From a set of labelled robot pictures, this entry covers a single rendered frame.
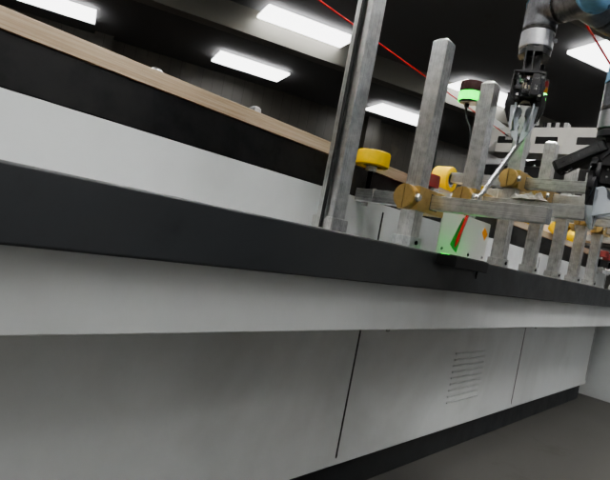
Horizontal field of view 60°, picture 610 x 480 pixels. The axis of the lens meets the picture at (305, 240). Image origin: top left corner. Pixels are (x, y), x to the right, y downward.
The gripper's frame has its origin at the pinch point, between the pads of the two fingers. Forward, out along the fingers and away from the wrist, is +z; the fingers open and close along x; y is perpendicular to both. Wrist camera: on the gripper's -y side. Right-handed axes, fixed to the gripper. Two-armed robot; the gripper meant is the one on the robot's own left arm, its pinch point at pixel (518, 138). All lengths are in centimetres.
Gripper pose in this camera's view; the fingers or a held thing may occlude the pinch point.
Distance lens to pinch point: 137.9
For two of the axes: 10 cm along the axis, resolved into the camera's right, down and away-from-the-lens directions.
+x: 9.1, 1.8, -3.7
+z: -1.9, 9.8, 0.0
